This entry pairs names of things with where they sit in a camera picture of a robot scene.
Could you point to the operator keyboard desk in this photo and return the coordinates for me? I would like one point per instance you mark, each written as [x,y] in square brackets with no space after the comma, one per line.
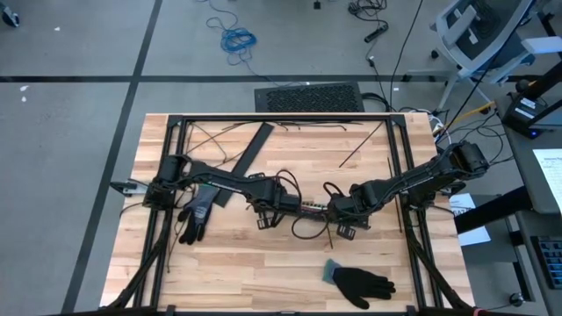
[538,303]

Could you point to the white sheet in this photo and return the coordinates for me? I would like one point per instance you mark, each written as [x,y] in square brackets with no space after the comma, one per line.
[551,175]

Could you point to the black work glove green cuff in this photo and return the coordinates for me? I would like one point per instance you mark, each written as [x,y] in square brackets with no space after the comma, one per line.
[364,283]

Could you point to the black caster wheel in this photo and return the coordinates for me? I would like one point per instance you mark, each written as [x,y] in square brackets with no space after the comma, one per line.
[516,299]
[11,17]

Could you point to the black box device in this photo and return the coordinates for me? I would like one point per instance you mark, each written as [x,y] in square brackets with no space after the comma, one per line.
[522,116]

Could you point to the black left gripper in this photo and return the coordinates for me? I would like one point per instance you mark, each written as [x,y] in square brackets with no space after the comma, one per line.
[281,204]

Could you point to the white floor paper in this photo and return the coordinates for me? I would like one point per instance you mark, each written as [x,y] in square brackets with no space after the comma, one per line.
[476,237]

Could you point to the black keyboard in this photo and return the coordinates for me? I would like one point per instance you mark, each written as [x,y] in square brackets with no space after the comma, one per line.
[551,263]

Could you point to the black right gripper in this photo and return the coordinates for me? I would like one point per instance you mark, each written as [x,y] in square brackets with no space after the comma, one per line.
[347,215]

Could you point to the black aluminium post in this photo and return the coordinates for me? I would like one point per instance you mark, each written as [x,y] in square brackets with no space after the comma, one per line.
[549,79]

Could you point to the black desk bar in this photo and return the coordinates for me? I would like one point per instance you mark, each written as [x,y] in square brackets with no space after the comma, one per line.
[492,210]

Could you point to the black power plug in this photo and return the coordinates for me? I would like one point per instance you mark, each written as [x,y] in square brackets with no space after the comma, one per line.
[371,61]

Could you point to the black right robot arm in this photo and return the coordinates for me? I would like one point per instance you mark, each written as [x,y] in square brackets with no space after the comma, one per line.
[417,180]

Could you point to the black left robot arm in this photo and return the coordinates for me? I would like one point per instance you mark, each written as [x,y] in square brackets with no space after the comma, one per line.
[228,184]

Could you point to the operator side desk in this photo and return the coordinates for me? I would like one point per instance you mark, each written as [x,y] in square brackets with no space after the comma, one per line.
[522,175]

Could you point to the black perforated computer case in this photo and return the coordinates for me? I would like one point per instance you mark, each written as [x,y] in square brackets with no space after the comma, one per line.
[307,97]

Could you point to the black power strip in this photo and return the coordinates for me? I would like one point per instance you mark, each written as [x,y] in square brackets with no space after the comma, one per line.
[376,33]

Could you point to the grey-backed work glove green cuff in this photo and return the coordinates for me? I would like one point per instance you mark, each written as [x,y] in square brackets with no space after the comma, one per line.
[197,215]

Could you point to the black duct cover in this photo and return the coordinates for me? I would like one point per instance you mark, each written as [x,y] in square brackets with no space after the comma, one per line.
[250,153]

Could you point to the small black floor object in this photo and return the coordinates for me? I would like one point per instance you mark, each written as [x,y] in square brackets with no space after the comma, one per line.
[317,5]

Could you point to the grey mesh office chair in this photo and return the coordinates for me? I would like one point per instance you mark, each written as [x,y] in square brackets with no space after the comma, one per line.
[483,35]

